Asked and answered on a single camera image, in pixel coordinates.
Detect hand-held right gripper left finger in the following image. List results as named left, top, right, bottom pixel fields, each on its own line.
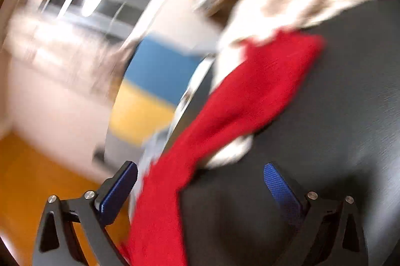
left=31, top=161, right=139, bottom=266

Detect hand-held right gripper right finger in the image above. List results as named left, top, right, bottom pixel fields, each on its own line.
left=263, top=163, right=368, bottom=266

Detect red knit sweater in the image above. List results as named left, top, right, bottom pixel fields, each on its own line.
left=120, top=32, right=327, bottom=266

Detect light blue garment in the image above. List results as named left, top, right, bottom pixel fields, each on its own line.
left=131, top=129, right=169, bottom=213

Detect grey yellow blue sofa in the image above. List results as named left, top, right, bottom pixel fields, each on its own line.
left=104, top=32, right=219, bottom=151

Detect beige patterned curtain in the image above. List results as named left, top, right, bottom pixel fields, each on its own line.
left=6, top=10, right=151, bottom=98

